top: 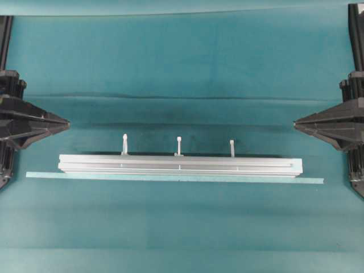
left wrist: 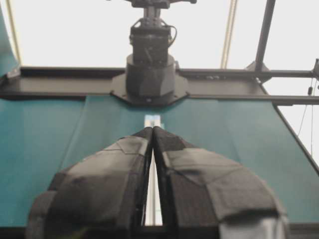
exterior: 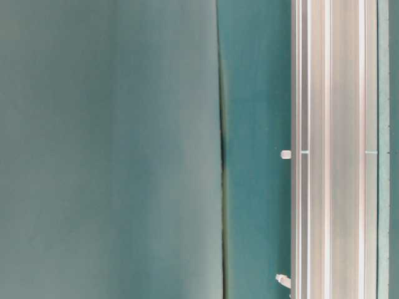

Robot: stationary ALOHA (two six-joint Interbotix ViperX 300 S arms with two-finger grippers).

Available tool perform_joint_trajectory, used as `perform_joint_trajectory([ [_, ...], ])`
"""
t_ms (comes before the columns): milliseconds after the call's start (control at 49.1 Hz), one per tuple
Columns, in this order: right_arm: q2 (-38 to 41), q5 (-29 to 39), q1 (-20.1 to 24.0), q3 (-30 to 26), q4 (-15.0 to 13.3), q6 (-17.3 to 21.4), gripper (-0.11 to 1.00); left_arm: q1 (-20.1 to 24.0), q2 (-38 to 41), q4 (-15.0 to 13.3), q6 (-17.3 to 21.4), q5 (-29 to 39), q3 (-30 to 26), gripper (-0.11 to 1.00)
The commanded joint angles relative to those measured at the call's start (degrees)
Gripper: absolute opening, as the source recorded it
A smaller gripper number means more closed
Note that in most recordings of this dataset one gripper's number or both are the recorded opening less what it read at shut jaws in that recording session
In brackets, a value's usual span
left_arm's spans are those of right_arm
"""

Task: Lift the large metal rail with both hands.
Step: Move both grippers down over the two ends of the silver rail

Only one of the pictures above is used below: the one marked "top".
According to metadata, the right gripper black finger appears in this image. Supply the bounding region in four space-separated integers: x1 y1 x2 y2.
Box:
294 98 363 125
294 124 363 151

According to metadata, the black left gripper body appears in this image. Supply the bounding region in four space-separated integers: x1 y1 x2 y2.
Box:
1 70 27 182

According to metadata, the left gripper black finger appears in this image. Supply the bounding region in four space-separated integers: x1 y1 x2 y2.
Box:
1 123 71 150
1 96 70 125

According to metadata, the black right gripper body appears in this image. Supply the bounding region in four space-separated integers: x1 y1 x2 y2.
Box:
338 71 364 183

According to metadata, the large silver aluminium rail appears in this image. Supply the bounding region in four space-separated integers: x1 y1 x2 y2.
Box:
58 155 303 178

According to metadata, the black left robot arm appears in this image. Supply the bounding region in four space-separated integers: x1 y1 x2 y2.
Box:
1 16 70 188

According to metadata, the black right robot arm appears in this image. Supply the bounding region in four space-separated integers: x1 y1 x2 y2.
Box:
294 3 363 188

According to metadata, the long teal flat strip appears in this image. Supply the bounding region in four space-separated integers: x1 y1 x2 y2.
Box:
26 172 324 185

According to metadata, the left white zip tie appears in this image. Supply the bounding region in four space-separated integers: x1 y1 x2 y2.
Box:
121 134 128 155

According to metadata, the white zip tie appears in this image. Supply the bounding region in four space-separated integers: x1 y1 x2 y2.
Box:
121 134 128 155
230 139 235 158
174 136 183 156

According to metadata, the right white zip tie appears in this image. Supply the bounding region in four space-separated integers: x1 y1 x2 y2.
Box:
230 139 235 158

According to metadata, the middle white zip tie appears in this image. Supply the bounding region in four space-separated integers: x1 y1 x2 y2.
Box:
174 136 183 156

